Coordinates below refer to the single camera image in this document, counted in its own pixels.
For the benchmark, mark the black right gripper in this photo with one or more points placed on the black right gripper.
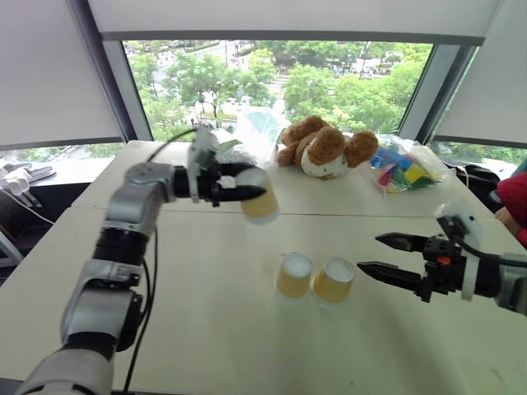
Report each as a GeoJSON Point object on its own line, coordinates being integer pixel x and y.
{"type": "Point", "coordinates": [442, 267]}

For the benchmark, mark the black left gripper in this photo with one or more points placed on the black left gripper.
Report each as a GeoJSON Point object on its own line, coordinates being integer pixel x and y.
{"type": "Point", "coordinates": [213, 183]}

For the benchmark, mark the yellow paper cup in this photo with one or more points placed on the yellow paper cup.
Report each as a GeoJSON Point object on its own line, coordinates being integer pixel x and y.
{"type": "Point", "coordinates": [293, 277]}
{"type": "Point", "coordinates": [261, 201]}
{"type": "Point", "coordinates": [332, 284]}

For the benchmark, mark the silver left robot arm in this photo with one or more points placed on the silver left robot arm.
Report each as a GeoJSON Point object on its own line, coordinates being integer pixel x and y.
{"type": "Point", "coordinates": [136, 193]}

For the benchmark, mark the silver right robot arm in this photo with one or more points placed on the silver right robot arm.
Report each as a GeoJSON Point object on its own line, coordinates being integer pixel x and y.
{"type": "Point", "coordinates": [512, 284]}

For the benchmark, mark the clear plastic bag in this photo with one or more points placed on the clear plastic bag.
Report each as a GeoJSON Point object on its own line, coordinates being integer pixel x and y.
{"type": "Point", "coordinates": [243, 154]}

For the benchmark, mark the plastic bag of colourful blocks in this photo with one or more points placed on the plastic bag of colourful blocks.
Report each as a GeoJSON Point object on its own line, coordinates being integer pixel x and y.
{"type": "Point", "coordinates": [405, 168]}

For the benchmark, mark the brown teddy bear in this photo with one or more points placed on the brown teddy bear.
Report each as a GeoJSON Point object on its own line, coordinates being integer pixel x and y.
{"type": "Point", "coordinates": [325, 144]}

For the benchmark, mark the black bag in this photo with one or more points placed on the black bag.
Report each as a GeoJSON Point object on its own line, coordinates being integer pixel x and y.
{"type": "Point", "coordinates": [479, 181]}

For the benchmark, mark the red plush object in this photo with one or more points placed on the red plush object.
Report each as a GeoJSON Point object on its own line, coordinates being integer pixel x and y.
{"type": "Point", "coordinates": [514, 193]}

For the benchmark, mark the white roller blind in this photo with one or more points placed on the white roller blind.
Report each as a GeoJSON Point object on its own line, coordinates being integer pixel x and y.
{"type": "Point", "coordinates": [288, 18]}
{"type": "Point", "coordinates": [490, 82]}
{"type": "Point", "coordinates": [45, 70]}

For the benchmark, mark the grey white slippers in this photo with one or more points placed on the grey white slippers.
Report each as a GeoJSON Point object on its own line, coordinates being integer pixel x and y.
{"type": "Point", "coordinates": [31, 173]}

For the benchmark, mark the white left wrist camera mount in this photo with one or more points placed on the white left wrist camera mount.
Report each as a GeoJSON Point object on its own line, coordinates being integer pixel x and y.
{"type": "Point", "coordinates": [201, 151]}

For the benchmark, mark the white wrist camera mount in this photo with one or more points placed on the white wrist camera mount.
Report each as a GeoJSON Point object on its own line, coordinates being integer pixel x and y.
{"type": "Point", "coordinates": [201, 151]}
{"type": "Point", "coordinates": [465, 218]}

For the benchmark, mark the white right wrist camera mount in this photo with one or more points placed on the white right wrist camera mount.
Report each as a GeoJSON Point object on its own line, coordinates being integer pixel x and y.
{"type": "Point", "coordinates": [465, 218]}

